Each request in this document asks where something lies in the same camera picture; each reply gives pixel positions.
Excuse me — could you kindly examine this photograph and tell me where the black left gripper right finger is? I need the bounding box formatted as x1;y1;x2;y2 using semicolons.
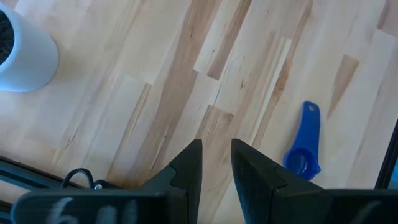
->
231;139;332;224

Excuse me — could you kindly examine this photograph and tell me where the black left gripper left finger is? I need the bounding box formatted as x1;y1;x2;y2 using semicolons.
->
141;139;203;224

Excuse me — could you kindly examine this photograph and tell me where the purple measuring cup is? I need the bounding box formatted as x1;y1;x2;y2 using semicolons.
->
282;101;322;181

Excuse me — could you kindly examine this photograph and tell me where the white plant pot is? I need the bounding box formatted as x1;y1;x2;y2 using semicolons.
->
0;2;60;93

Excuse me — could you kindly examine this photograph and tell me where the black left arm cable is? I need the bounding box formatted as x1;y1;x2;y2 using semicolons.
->
60;167;96;189

